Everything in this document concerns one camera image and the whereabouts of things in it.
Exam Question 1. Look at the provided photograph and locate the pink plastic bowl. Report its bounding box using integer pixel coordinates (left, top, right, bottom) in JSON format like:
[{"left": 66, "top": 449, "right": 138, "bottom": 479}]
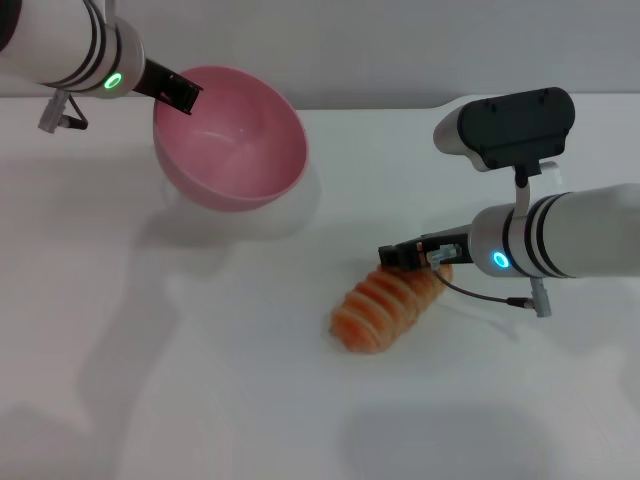
[{"left": 151, "top": 64, "right": 309, "bottom": 214}]

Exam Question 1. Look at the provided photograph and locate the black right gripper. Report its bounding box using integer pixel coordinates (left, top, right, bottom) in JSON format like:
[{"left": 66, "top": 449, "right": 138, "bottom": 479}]
[{"left": 377, "top": 226, "right": 474, "bottom": 273}]

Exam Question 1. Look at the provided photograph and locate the ridged golden bread loaf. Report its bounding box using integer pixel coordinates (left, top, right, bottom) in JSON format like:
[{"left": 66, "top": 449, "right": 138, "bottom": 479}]
[{"left": 329, "top": 262, "right": 455, "bottom": 354}]

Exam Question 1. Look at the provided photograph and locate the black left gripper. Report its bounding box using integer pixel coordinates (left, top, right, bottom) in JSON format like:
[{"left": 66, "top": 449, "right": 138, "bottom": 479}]
[{"left": 131, "top": 58, "right": 205, "bottom": 117}]

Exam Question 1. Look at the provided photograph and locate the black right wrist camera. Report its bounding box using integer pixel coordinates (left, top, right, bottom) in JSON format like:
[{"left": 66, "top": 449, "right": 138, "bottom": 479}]
[{"left": 432, "top": 87, "right": 577, "bottom": 173}]

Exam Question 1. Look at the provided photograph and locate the grey left arm cable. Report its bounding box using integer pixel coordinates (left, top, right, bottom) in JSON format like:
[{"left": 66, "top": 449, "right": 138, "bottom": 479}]
[{"left": 38, "top": 89, "right": 90, "bottom": 133}]

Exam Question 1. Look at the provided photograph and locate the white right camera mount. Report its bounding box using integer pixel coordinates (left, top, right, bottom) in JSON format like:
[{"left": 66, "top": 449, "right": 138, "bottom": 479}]
[{"left": 513, "top": 160, "right": 563, "bottom": 217}]

